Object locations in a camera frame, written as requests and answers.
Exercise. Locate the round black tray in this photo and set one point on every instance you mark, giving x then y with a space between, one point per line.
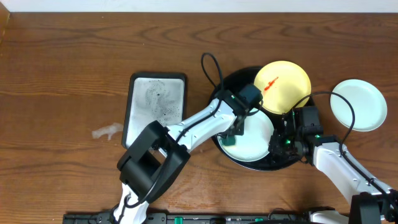
234 83

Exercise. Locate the black rectangular soapy water tray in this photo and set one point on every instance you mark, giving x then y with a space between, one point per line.
153 96

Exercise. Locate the yellow plate with red stain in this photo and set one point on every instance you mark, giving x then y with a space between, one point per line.
283 84

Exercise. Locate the mint plate with long stain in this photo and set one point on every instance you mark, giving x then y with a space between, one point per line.
358 103

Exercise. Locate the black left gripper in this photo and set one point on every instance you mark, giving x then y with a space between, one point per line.
241 132

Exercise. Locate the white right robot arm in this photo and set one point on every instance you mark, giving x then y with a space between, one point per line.
370 200

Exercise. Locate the green scrubbing sponge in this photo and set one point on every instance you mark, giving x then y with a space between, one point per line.
228 141

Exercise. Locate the mint plate with small stain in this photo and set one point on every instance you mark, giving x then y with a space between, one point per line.
254 143

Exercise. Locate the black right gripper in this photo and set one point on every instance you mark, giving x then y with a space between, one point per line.
276 145

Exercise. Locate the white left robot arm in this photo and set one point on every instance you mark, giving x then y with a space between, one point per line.
157 156

